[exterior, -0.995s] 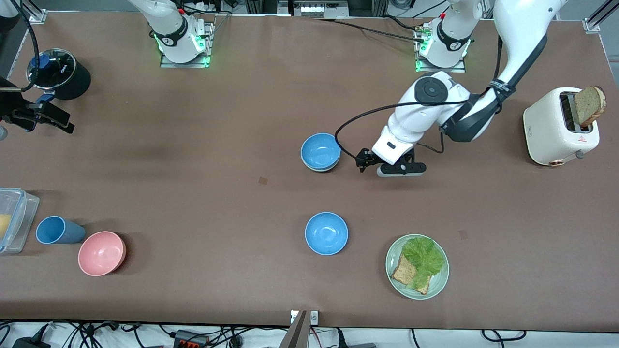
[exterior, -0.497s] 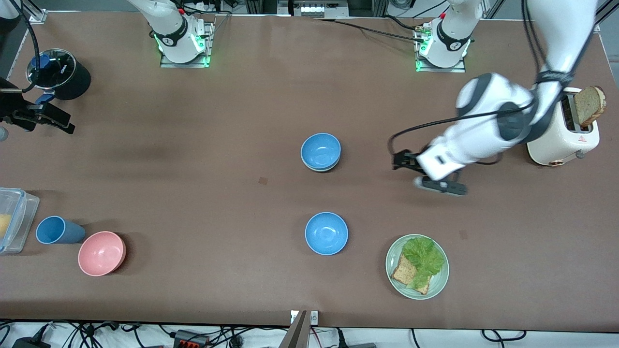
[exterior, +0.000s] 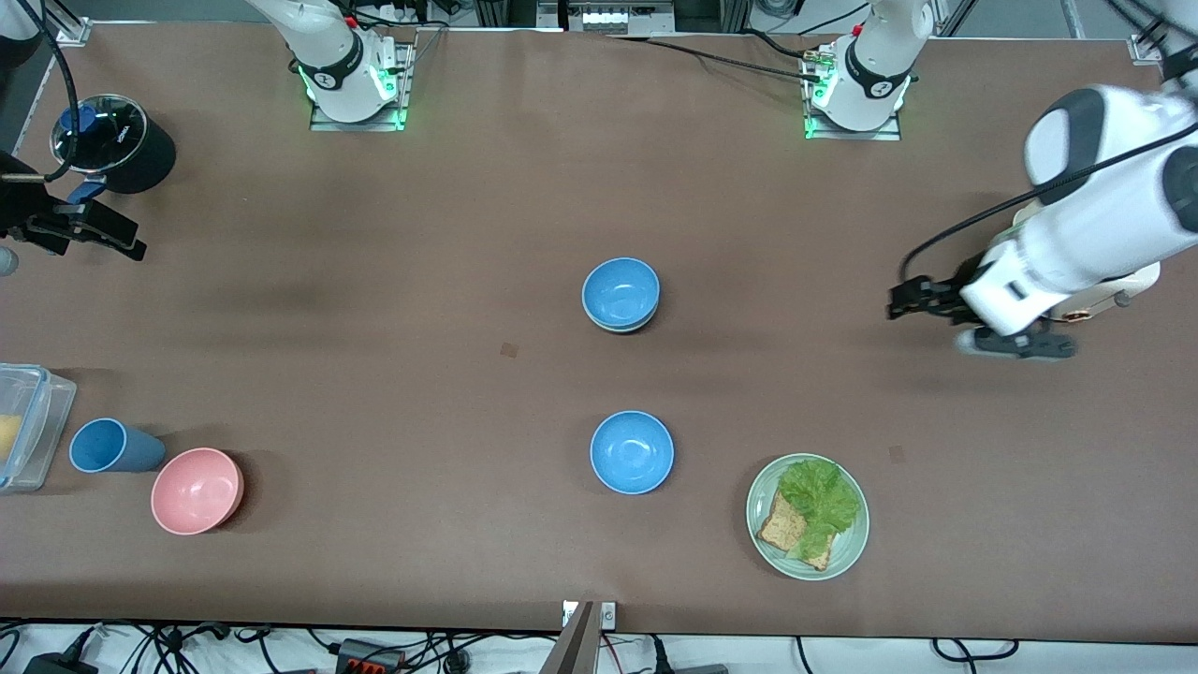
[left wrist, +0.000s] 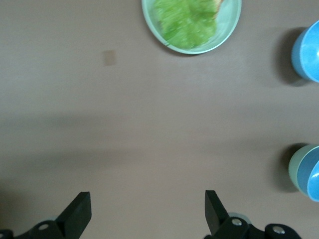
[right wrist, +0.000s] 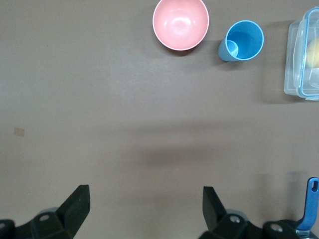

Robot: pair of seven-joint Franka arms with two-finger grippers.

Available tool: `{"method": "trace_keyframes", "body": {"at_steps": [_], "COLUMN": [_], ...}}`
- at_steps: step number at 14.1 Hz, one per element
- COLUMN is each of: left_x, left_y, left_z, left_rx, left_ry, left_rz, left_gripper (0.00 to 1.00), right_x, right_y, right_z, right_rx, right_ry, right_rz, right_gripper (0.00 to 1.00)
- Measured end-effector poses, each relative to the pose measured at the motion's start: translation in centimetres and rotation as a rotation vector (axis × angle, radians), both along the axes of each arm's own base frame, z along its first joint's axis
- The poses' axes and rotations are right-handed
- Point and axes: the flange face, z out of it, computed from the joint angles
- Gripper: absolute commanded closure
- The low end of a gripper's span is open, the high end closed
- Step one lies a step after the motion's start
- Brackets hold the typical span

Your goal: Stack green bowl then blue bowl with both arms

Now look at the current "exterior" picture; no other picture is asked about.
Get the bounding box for blue bowl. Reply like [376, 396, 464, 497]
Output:
[590, 410, 675, 495]
[581, 257, 662, 330]

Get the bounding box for green bowl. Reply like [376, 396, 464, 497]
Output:
[584, 312, 660, 335]

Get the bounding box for pink bowl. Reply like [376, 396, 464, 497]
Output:
[151, 447, 246, 536]

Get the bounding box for cream white appliance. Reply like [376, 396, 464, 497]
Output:
[1014, 199, 1163, 325]

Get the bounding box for clear plastic container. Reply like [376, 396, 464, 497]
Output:
[0, 363, 78, 494]

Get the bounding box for blue cup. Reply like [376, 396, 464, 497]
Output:
[69, 418, 168, 475]

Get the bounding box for green lettuce leaf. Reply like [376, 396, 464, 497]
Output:
[779, 457, 862, 561]

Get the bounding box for green plate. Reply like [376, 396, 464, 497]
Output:
[746, 453, 870, 581]

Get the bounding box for brown bread slice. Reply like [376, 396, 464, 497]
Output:
[756, 489, 834, 572]

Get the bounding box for white power strip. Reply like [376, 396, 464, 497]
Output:
[562, 0, 677, 37]

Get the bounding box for black orange power strip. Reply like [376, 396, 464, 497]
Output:
[335, 639, 405, 674]

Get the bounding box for black pot with blue handle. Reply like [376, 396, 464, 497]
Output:
[51, 94, 177, 207]

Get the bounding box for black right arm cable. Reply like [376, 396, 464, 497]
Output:
[14, 0, 80, 183]

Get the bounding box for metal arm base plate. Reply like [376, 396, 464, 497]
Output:
[309, 39, 415, 132]
[803, 45, 904, 142]

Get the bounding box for aluminium frame rail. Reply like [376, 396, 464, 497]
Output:
[11, 0, 93, 160]

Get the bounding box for black table cable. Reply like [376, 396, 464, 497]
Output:
[606, 34, 826, 85]

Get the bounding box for grey camera mount bar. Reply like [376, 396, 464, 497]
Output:
[539, 600, 619, 674]

